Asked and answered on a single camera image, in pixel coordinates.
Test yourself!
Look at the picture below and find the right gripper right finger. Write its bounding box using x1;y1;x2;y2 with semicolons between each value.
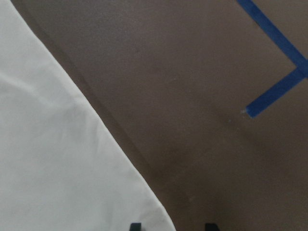
205;223;219;231

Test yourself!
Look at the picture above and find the cream long-sleeve cat shirt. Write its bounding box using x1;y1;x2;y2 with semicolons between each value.
0;0;175;231

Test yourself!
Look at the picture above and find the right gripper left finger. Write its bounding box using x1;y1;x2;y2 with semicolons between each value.
130;223;141;231

